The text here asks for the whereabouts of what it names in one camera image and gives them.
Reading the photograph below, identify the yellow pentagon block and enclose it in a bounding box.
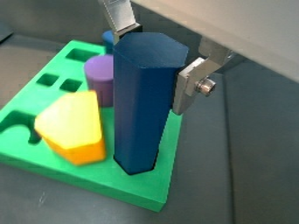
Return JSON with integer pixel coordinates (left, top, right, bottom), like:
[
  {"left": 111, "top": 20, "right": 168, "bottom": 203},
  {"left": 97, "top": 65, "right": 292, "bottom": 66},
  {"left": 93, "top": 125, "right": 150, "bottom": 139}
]
[{"left": 33, "top": 91, "right": 106, "bottom": 165}]

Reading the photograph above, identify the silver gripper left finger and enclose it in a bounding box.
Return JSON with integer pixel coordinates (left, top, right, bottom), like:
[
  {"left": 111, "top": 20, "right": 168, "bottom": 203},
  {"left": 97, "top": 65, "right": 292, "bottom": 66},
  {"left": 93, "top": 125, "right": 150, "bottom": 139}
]
[{"left": 97, "top": 0, "right": 142, "bottom": 44}]

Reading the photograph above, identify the green shape sorter board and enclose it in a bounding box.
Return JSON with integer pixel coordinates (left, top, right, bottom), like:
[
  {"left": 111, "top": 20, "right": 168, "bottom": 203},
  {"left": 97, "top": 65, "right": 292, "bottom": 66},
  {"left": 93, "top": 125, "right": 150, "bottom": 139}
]
[{"left": 0, "top": 40, "right": 182, "bottom": 212}]

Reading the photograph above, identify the blue hexagon prism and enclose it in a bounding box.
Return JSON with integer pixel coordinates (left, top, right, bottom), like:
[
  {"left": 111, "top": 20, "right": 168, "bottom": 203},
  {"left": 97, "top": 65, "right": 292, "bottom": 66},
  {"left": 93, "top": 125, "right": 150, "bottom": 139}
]
[{"left": 113, "top": 32, "right": 188, "bottom": 175}]

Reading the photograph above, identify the dark blue cylinder block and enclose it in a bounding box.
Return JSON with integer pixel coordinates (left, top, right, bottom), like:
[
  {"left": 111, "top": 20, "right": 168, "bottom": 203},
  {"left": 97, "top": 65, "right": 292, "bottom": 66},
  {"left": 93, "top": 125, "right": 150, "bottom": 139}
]
[{"left": 101, "top": 31, "right": 114, "bottom": 54}]

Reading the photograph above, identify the purple cylinder block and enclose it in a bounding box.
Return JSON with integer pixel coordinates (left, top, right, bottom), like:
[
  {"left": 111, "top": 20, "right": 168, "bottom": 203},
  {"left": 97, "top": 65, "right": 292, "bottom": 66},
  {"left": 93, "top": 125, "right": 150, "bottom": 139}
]
[{"left": 83, "top": 54, "right": 113, "bottom": 107}]

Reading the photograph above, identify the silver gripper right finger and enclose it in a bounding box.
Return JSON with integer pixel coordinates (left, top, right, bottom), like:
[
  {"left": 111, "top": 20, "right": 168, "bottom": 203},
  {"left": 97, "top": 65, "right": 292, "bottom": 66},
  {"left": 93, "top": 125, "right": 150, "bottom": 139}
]
[{"left": 172, "top": 37, "right": 236, "bottom": 115}]

